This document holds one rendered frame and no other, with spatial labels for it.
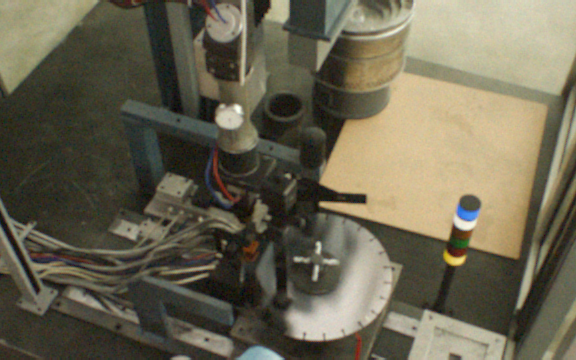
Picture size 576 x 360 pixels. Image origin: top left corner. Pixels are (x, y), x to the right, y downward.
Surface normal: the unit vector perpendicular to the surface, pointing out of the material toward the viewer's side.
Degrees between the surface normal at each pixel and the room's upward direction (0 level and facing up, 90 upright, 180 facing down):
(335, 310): 0
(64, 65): 0
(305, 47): 90
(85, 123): 0
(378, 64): 90
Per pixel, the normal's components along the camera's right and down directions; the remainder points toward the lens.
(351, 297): 0.02, -0.62
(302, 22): -0.36, 0.73
